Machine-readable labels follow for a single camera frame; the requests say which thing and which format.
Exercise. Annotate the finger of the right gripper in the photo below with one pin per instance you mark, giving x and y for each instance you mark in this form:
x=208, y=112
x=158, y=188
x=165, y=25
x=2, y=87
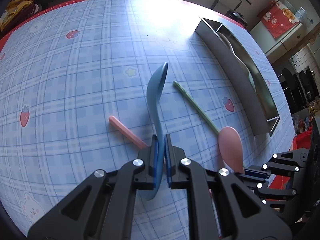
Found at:
x=261, y=189
x=256, y=173

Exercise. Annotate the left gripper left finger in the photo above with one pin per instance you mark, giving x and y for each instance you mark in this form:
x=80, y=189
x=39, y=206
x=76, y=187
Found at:
x=102, y=206

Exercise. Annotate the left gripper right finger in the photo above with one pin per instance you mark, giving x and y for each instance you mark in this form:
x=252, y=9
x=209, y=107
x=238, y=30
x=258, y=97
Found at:
x=222, y=204

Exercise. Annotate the pink plastic spoon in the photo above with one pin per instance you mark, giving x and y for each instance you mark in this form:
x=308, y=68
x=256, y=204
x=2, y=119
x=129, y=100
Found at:
x=230, y=147

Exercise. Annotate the pink chopstick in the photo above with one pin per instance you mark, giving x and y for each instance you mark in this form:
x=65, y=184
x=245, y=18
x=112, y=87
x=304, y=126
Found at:
x=126, y=132

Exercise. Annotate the green chopstick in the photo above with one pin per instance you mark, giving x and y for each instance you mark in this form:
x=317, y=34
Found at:
x=197, y=107

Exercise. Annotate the blue plastic spoon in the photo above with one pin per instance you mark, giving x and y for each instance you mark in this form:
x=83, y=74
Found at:
x=153, y=95

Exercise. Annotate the red tablecloth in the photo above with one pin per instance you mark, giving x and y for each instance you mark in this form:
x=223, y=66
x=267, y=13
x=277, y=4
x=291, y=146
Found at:
x=75, y=0

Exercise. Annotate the stainless steel utensil tray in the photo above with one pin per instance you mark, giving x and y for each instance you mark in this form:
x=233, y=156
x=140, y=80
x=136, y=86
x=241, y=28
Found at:
x=234, y=49

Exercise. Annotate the blue plaid table mat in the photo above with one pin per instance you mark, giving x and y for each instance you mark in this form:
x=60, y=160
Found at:
x=87, y=79

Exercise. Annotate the red gift bag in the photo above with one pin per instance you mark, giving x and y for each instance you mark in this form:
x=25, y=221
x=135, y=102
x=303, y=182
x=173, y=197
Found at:
x=277, y=18

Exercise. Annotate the yellow snack bag pile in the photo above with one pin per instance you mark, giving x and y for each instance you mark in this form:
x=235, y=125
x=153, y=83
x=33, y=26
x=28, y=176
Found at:
x=16, y=12

